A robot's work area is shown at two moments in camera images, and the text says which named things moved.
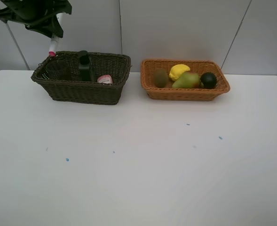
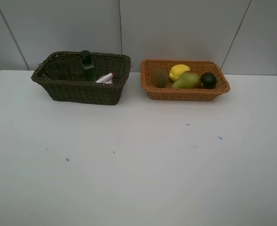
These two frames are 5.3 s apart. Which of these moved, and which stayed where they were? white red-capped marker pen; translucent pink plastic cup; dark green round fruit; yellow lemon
Moved: white red-capped marker pen
Stayed: translucent pink plastic cup; yellow lemon; dark green round fruit
